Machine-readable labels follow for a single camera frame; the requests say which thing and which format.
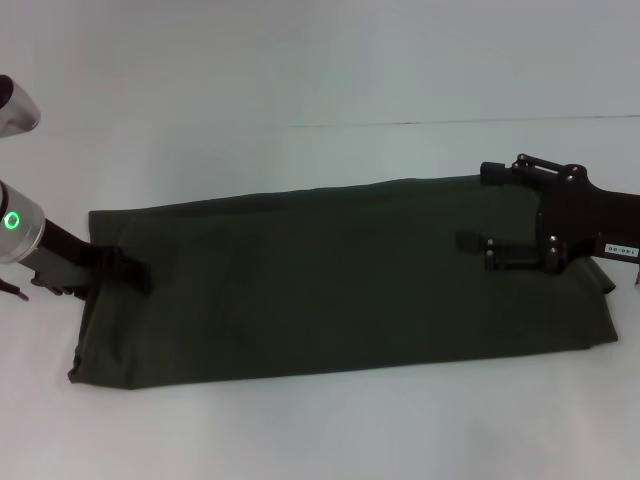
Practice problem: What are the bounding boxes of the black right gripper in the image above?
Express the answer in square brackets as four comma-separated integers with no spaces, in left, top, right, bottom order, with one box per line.
[455,153,640,277]

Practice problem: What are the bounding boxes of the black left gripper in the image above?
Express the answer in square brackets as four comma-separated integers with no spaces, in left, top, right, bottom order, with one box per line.
[22,219,153,302]

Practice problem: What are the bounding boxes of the dark green shirt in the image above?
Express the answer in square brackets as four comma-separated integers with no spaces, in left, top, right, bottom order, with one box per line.
[66,172,621,391]

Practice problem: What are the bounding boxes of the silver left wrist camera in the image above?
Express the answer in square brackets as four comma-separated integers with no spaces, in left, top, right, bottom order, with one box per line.
[0,74,42,140]

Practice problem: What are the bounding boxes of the left wrist cable with plug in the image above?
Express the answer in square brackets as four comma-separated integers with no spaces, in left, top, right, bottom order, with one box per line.
[0,276,31,303]

